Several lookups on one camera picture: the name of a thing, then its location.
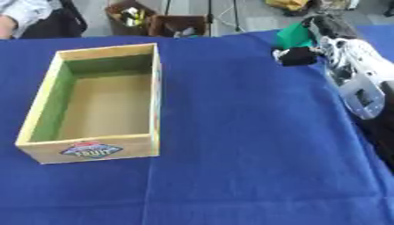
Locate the tan cardboard box green inside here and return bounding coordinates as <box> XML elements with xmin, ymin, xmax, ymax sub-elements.
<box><xmin>13</xmin><ymin>42</ymin><xmax>164</xmax><ymax>165</ymax></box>

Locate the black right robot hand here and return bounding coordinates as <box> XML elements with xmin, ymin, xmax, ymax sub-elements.
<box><xmin>271</xmin><ymin>13</ymin><xmax>361</xmax><ymax>68</ymax></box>

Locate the green block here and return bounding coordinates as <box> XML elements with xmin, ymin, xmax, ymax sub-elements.
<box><xmin>275</xmin><ymin>21</ymin><xmax>317</xmax><ymax>50</ymax></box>

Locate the brown cardboard box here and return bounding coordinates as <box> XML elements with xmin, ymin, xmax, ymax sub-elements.
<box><xmin>148</xmin><ymin>14</ymin><xmax>209</xmax><ymax>39</ymax></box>

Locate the person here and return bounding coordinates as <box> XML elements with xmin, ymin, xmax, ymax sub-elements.
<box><xmin>0</xmin><ymin>0</ymin><xmax>65</xmax><ymax>40</ymax></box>

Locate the black tripod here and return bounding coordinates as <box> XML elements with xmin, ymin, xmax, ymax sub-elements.
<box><xmin>161</xmin><ymin>0</ymin><xmax>246</xmax><ymax>38</ymax></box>

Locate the yellow bag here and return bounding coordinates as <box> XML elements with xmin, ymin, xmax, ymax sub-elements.
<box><xmin>265</xmin><ymin>0</ymin><xmax>311</xmax><ymax>12</ymax></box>

